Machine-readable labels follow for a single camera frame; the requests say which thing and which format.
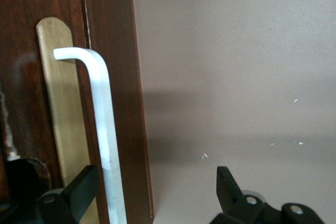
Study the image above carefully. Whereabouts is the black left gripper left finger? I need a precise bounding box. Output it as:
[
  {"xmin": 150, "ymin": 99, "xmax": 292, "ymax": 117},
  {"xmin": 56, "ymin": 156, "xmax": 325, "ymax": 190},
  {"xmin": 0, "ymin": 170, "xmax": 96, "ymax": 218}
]
[{"xmin": 0, "ymin": 165, "xmax": 99, "ymax": 224}]

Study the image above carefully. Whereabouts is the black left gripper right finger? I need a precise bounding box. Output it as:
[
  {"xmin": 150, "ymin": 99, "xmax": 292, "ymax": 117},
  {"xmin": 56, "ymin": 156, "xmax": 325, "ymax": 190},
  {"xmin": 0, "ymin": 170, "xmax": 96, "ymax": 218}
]
[{"xmin": 209, "ymin": 166, "xmax": 324, "ymax": 224}]

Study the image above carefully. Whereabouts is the wooden drawer with white handle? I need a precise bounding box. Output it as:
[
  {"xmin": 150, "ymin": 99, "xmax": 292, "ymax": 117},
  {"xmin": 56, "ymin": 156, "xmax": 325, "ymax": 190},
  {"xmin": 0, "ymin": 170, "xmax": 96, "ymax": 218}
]
[{"xmin": 0, "ymin": 0, "xmax": 129, "ymax": 224}]

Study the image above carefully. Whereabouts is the dark wooden cabinet box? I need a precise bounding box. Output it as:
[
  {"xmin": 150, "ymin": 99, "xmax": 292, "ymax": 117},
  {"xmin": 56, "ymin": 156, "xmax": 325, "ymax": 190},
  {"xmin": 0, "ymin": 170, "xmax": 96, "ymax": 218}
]
[{"xmin": 77, "ymin": 0, "xmax": 156, "ymax": 224}]

